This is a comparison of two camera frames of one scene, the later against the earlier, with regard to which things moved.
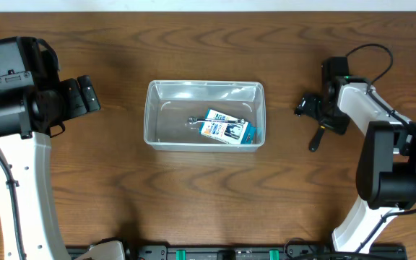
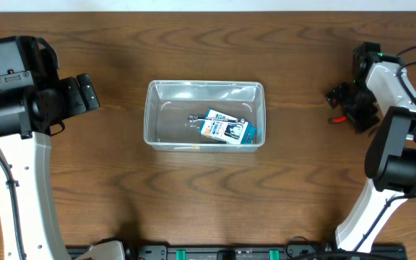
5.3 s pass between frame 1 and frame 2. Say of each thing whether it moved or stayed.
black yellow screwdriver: moved
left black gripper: stayed
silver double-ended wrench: stayed
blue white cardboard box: stayed
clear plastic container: stayed
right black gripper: moved
